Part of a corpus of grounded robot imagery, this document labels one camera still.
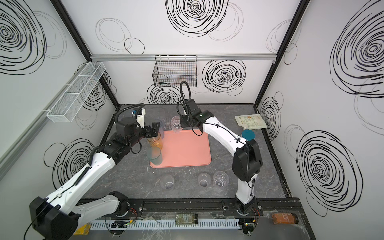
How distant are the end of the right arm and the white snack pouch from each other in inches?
21.0

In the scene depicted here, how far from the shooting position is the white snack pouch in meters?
1.08

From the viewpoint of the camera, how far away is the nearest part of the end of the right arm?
1.98ft
